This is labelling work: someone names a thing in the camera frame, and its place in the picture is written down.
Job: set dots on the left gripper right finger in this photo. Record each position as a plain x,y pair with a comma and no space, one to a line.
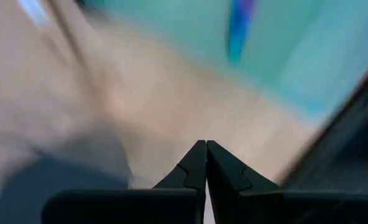
224,174

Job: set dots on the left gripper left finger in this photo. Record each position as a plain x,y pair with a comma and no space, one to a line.
190,174

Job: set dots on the rainbow iridescent knife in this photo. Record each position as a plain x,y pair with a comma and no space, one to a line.
240,31

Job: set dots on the teal plastic tray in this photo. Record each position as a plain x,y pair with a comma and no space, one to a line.
296,46

